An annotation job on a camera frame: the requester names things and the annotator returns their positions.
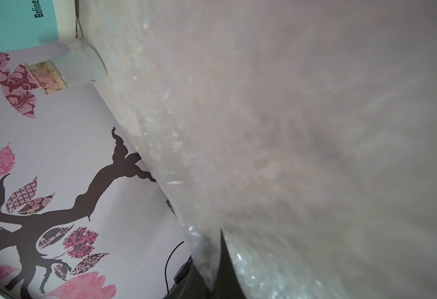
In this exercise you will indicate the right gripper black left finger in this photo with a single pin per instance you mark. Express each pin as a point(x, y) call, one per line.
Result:
point(188, 283)

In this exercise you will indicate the mint green toaster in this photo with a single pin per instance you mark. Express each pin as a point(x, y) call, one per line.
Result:
point(26, 24)

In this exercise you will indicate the clear bubble wrap sheet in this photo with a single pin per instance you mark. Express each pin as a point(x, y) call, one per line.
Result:
point(304, 132)

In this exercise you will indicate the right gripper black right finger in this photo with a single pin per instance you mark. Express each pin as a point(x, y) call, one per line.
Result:
point(226, 285)

